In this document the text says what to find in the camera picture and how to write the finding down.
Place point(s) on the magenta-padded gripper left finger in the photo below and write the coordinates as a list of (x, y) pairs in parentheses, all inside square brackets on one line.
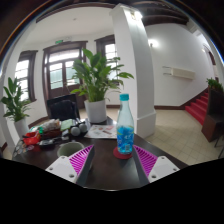
[(63, 166)]

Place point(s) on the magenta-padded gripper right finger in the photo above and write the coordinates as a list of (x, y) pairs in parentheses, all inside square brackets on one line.
[(162, 166)]

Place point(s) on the clear bottle with teal cap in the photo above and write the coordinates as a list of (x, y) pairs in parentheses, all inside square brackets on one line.
[(125, 140)]

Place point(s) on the white mug with green pattern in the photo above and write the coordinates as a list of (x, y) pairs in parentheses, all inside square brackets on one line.
[(68, 149)]

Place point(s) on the flat black case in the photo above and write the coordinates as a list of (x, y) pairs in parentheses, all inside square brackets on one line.
[(47, 143)]

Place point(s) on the silver-headed black microphone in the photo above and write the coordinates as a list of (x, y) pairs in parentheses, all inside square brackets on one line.
[(75, 131), (83, 128)]

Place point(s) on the red snack packet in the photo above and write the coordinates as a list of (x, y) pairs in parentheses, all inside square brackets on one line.
[(31, 139)]

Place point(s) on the green notebook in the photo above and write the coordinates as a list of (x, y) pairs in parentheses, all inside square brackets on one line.
[(67, 124)]

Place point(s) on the printed paper booklet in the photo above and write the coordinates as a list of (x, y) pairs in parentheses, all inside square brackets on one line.
[(100, 132)]

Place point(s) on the black chair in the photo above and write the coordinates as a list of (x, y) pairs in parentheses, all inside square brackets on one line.
[(63, 110)]

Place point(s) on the leafy plant in white pot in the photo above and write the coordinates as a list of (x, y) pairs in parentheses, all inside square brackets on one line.
[(96, 111), (21, 128)]

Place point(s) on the red carpeted staircase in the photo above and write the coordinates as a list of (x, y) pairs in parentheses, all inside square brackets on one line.
[(198, 108)]

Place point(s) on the dark wooden cabinet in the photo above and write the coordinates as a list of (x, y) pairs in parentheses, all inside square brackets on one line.
[(213, 120)]

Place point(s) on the brown wooden double door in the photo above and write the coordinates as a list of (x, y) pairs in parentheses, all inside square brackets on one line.
[(46, 83)]

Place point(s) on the small green plant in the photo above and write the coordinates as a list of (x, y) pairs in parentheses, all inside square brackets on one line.
[(214, 84)]

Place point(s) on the brown-framed window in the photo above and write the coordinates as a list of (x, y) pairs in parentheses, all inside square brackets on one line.
[(22, 75), (110, 50)]

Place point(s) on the green exit sign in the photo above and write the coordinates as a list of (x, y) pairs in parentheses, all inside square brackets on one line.
[(59, 41)]

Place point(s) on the white wall heater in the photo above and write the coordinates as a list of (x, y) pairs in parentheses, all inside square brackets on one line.
[(182, 73)]

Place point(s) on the glowing wall lamp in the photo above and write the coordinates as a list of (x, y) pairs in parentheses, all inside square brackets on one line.
[(153, 43)]

